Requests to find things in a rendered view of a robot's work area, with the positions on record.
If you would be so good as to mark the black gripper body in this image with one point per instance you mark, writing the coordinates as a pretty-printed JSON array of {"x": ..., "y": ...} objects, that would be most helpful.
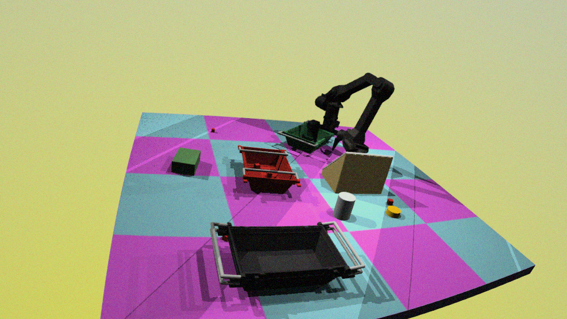
[{"x": 328, "y": 125}]

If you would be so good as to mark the grey cylinder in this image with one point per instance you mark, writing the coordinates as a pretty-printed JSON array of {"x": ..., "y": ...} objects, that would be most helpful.
[{"x": 344, "y": 206}]

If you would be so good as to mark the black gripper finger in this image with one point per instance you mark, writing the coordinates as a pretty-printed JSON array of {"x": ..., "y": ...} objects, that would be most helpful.
[
  {"x": 314, "y": 134},
  {"x": 336, "y": 141}
]

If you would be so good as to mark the yellow cylinder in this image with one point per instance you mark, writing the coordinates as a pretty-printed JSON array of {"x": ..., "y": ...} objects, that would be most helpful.
[{"x": 393, "y": 211}]

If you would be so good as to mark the green block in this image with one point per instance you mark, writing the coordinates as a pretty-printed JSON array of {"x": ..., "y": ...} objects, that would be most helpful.
[{"x": 186, "y": 161}]

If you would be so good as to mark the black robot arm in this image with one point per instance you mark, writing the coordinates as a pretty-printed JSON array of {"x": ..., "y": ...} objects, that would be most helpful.
[{"x": 354, "y": 139}]

